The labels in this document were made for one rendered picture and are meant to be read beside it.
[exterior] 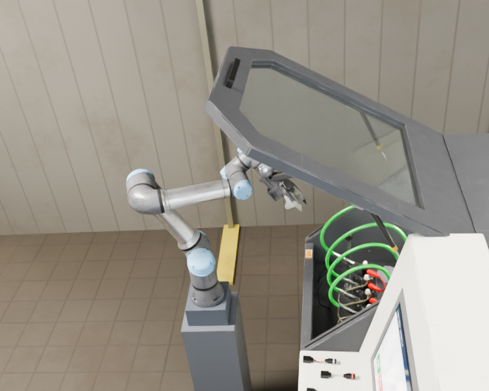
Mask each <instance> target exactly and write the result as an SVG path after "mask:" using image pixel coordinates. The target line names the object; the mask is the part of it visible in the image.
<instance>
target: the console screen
mask: <svg viewBox="0 0 489 391"><path fill-rule="evenodd" d="M370 363H371V373H372V383H373V391H419V388H418V379H417V374H416V368H415V363H414V354H413V349H412V343H411V334H410V329H409V324H408V315H407V309H406V304H405V299H404V290H403V288H402V289H401V292H400V294H399V296H398V297H397V301H396V303H395V304H394V308H393V309H392V311H391V314H390V316H389V318H388V321H387V323H386V325H385V328H384V329H383V332H382V334H381V336H380V339H379V341H378V343H377V345H376V348H375V350H374V352H373V355H372V357H371V359H370Z"/></svg>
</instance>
